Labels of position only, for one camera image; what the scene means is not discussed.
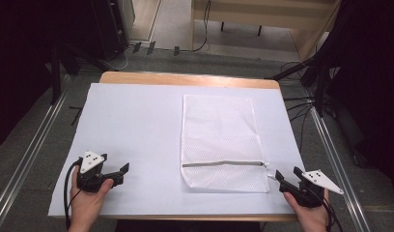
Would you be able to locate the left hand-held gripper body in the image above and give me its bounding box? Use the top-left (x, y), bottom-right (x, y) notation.
top-left (75, 150), bottom-right (125, 194)

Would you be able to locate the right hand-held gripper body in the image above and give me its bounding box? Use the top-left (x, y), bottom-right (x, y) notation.
top-left (279, 168), bottom-right (345, 209)

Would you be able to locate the white mesh laundry bag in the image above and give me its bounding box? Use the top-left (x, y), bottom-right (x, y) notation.
top-left (179, 93), bottom-right (277, 194)

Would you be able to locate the person's right hand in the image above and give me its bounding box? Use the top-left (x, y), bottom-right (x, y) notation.
top-left (282, 188), bottom-right (330, 232)

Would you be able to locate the person's left hand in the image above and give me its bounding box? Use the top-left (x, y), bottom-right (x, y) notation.
top-left (69, 166), bottom-right (115, 232)

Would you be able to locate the white paper table cover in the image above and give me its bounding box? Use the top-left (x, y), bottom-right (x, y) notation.
top-left (47, 82), bottom-right (306, 218)

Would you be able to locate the black metal stand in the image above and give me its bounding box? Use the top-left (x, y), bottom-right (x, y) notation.
top-left (266, 0), bottom-right (355, 119)
top-left (46, 42), bottom-right (106, 106)

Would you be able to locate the dark curtain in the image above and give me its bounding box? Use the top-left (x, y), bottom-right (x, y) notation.
top-left (326, 0), bottom-right (394, 201)
top-left (0, 0), bottom-right (97, 153)

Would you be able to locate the black cabinet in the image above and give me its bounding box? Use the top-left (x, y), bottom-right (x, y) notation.
top-left (90, 0), bottom-right (130, 61)

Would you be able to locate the light wooden bench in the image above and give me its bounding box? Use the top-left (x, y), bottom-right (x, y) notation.
top-left (189, 0), bottom-right (343, 62)

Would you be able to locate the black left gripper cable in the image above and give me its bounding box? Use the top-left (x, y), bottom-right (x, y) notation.
top-left (63, 157), bottom-right (84, 231)

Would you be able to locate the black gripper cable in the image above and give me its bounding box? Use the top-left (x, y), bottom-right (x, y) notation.
top-left (322, 188), bottom-right (345, 232)
top-left (63, 157), bottom-right (84, 231)

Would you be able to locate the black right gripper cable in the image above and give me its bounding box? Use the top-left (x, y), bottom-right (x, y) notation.
top-left (322, 188), bottom-right (345, 232)

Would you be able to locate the metal floor rail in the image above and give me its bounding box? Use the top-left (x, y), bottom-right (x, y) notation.
top-left (305, 86), bottom-right (372, 232)
top-left (0, 72), bottom-right (71, 232)

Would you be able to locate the bundle of black floor cables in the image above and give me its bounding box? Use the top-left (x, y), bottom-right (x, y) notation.
top-left (280, 61), bottom-right (334, 154)

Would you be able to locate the white floor cable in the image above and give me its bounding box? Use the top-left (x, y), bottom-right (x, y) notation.
top-left (106, 43), bottom-right (135, 72)

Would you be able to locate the black hanging cable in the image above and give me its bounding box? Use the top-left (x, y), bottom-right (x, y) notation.
top-left (177, 0), bottom-right (212, 53)

